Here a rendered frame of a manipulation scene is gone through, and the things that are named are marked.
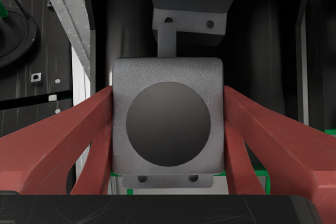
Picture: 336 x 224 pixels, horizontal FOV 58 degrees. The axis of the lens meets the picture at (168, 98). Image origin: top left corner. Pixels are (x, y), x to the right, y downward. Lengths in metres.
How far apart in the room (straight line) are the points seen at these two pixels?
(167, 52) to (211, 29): 0.04
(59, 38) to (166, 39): 0.43
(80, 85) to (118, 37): 0.32
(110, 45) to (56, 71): 0.33
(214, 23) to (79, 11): 0.10
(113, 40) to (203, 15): 0.07
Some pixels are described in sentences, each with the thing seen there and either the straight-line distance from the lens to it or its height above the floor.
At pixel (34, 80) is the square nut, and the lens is 0.53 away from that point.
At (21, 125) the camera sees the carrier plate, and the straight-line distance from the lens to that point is 0.51.
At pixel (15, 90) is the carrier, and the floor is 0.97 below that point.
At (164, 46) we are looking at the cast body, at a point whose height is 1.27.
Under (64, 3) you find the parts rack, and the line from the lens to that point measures 0.22.
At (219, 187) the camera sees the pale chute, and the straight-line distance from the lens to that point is 0.37.
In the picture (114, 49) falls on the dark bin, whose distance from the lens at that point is 0.21.
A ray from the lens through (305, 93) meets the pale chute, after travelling 0.37.
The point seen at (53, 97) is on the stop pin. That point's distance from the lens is 0.52.
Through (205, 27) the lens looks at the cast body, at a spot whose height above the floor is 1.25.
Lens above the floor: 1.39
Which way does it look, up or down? 62 degrees down
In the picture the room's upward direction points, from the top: 3 degrees counter-clockwise
